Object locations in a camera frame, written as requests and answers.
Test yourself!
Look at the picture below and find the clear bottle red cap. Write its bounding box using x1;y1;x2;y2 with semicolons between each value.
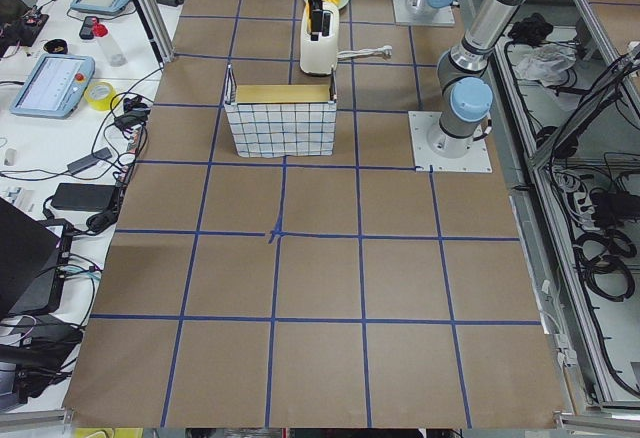
92;18;127;67

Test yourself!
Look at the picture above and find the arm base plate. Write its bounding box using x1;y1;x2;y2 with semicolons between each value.
408;111;492;173
392;0;455;27

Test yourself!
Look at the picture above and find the black laptop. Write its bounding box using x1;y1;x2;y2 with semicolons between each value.
1;200;72;318

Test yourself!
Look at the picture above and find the near blue teach pendant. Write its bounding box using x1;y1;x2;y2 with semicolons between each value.
9;54;95;119

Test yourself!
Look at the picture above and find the aluminium frame post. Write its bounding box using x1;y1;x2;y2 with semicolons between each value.
132;0;174;67

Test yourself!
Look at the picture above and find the black power adapter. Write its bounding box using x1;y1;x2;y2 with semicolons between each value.
51;183;116;212

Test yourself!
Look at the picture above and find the white two-slot toaster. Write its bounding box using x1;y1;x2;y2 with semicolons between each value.
299;4;339;76

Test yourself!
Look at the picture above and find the wire basket with wooden shelf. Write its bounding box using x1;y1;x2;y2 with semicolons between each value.
224;66;337;158

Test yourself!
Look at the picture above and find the yellow tape roll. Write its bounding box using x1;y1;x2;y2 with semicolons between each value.
84;81;116;111

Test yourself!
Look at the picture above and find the white toaster power cable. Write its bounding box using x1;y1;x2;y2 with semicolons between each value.
337;45;393;62

